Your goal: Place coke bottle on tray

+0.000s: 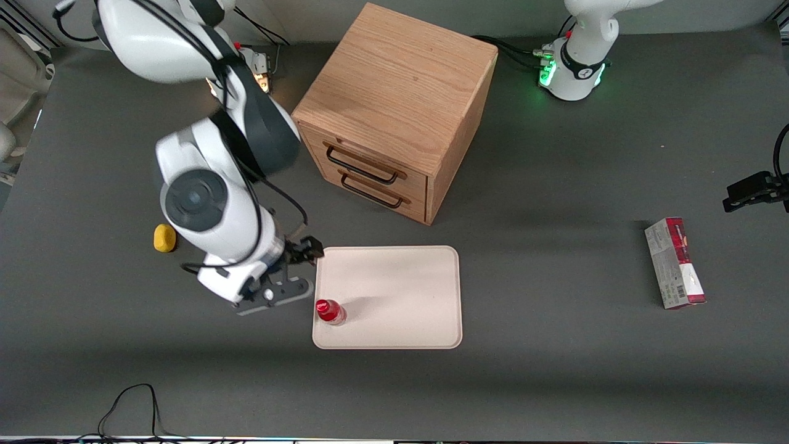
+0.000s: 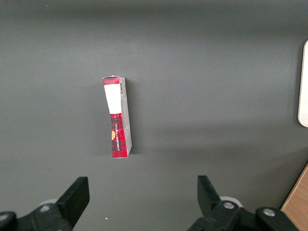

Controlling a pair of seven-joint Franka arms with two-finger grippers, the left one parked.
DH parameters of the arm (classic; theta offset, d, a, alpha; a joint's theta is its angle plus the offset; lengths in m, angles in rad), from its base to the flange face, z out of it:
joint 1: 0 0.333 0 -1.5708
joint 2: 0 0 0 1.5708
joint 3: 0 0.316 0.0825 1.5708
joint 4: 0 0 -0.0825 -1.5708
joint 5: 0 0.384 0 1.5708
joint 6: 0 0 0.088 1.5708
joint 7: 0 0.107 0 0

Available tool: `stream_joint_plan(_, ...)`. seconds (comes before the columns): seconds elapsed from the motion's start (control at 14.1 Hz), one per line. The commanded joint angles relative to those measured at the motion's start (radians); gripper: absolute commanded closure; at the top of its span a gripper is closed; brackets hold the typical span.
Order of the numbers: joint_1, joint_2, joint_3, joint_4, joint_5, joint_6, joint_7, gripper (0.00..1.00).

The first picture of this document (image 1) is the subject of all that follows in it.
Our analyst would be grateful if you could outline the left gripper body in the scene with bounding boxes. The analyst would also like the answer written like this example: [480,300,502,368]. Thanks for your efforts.
[766,171,789,214]

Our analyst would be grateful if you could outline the red coke bottle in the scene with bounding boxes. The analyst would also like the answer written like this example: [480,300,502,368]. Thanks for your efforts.
[315,298,348,327]

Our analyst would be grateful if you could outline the beige rectangular tray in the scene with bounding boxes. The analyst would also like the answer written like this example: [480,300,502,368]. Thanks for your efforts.
[312,245,463,350]

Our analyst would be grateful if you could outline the grey and red carton box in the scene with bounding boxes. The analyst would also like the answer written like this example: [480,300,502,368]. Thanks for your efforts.
[644,216,707,310]

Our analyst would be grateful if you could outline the yellow lemon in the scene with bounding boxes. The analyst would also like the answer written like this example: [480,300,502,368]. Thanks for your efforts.
[153,223,180,253]

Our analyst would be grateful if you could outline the oak wooden drawer cabinet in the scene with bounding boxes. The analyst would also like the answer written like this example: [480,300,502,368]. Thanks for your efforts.
[291,2,499,226]

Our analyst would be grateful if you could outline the beige background object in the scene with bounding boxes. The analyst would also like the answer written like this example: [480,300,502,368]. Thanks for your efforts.
[0,27,56,186]

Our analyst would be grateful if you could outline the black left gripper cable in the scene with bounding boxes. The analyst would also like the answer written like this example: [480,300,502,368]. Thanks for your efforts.
[773,123,789,181]

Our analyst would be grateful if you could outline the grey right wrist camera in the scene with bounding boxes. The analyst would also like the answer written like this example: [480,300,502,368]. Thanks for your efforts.
[236,276,313,317]

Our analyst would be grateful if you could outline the black lower drawer handle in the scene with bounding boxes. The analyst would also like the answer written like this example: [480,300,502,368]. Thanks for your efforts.
[340,173,405,209]

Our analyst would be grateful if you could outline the black drawer handle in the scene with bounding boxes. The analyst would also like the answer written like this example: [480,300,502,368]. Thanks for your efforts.
[340,173,405,209]
[325,145,400,186]

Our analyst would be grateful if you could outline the black upper drawer handle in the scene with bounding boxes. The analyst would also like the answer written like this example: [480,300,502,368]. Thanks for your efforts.
[325,145,400,186]

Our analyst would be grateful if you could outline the black looped table cable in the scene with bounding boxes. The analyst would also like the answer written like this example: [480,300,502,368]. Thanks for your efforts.
[97,383,181,440]

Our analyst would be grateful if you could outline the black right arm base cables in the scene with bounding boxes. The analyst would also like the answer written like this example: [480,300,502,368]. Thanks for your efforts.
[233,6,294,78]

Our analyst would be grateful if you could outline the black arm base cables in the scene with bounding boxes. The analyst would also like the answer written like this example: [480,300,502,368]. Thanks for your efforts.
[233,6,294,78]
[472,35,555,72]

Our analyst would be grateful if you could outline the black left arm base cables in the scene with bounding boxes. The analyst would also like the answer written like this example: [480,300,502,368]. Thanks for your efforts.
[472,35,555,72]

